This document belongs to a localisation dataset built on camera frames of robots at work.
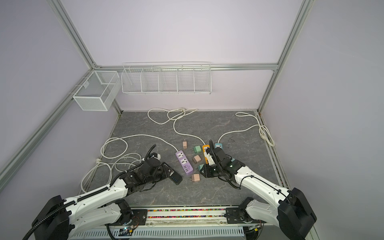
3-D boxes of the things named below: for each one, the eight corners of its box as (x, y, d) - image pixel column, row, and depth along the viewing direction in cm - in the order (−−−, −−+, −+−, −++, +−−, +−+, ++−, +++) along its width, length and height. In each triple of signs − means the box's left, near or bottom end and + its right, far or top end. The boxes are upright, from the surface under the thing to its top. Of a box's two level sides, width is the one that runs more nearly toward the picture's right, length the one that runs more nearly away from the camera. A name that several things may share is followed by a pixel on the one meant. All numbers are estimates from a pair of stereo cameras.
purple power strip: (186, 174, 89) (186, 173, 87) (175, 154, 98) (175, 152, 96) (194, 170, 91) (194, 168, 89) (182, 150, 99) (181, 148, 97)
